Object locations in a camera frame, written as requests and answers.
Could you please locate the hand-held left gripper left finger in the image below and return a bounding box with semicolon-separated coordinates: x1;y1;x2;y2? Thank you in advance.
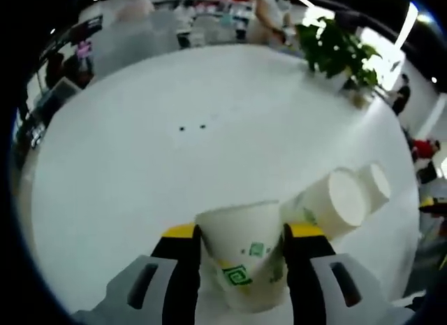
73;224;203;325

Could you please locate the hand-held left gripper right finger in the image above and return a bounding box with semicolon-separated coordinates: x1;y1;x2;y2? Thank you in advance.
282;224;402;325

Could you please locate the green-printed white paper cup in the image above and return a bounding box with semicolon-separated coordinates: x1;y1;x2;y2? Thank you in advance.
193;198;286;315
284;166;373;240

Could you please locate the small beige container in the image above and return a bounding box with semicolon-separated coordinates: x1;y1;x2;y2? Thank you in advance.
349;92;369;109

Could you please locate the white office chair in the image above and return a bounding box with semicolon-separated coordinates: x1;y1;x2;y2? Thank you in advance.
48;76;80;102

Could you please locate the potted green plant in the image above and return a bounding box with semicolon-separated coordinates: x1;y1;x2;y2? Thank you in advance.
295;17;383;92

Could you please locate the purple monitor screen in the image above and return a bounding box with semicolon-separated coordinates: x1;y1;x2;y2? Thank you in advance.
75;40;94;59

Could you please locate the white display shelf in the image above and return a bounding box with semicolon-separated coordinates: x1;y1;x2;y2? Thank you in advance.
153;0;259;48

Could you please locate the long ceiling light strip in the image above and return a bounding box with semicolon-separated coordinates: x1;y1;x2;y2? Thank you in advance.
394;1;420;53

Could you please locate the black wall screen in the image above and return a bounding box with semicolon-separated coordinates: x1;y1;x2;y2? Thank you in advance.
78;14;105;34

